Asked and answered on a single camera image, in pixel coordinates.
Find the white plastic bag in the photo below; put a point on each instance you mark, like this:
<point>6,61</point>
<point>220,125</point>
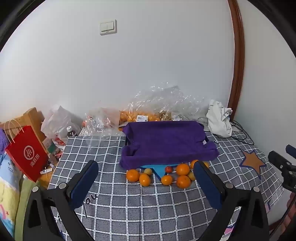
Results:
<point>60,120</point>

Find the white and green box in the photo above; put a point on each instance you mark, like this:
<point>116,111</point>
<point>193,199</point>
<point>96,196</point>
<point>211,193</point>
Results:
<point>49,144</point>

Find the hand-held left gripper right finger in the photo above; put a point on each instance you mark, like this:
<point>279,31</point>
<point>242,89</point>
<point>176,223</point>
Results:
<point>208,185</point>

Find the dark bottle with white cap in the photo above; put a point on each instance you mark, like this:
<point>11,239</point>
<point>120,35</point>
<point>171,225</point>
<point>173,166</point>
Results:
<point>71,132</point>

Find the flat clear zip bag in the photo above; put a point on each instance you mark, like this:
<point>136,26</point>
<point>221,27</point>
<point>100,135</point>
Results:
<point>101,141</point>

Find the clear bag of oranges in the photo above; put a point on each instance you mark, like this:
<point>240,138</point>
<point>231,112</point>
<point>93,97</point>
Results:
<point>129,115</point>

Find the green cloth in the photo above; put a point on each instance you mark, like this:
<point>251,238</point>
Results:
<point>23,204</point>

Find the clear bag of brown longans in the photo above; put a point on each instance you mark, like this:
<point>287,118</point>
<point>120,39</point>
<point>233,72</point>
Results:
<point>165,115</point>

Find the large crumpled clear plastic bag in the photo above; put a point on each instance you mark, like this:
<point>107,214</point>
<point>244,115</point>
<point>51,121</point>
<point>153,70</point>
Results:
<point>161,97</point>

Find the brown wooden door frame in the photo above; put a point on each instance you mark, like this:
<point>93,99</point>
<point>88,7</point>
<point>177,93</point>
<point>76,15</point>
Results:
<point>239,58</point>

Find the small white tube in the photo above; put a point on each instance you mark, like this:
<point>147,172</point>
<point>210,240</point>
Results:
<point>45,171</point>

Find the purple cloth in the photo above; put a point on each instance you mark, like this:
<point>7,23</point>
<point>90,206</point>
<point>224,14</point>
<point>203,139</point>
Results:
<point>2,139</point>

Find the grey checked bedsheet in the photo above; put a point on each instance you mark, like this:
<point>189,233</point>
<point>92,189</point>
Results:
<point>129,208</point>

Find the white light switch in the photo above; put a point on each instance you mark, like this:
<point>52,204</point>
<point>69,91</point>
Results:
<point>108,27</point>

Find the small red fruit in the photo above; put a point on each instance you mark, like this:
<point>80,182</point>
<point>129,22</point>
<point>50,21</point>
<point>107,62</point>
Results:
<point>168,169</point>

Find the orange wooden side table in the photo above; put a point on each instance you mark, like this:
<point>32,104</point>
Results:
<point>45,179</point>

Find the yellow patterned pillow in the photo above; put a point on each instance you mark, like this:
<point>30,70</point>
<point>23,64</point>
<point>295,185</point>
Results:
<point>8,185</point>

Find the red paper bag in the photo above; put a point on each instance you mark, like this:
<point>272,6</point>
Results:
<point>25,153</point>

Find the yellow-green round fruit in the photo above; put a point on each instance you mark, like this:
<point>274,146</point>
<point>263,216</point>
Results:
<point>191,176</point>
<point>148,171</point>

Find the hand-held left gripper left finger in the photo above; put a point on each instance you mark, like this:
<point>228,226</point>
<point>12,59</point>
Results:
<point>83,183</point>

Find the small crumpled clear plastic bag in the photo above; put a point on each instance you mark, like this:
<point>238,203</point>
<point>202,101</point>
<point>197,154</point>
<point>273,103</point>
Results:
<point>104,118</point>

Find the crumpled white cloth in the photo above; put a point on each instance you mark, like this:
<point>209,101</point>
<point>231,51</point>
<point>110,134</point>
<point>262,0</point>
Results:
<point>218,122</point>

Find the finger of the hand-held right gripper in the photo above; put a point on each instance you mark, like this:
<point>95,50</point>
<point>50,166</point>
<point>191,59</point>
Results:
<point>278,161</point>
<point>291,151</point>

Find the purple towel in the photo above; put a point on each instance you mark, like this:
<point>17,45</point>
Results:
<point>161,139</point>

